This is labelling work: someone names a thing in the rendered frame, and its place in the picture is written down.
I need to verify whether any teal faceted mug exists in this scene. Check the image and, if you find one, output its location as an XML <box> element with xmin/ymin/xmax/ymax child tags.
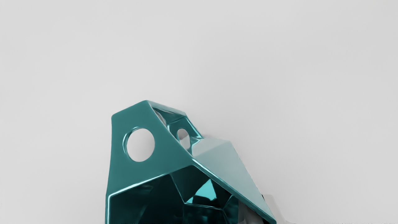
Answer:
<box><xmin>105</xmin><ymin>100</ymin><xmax>277</xmax><ymax>224</ymax></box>

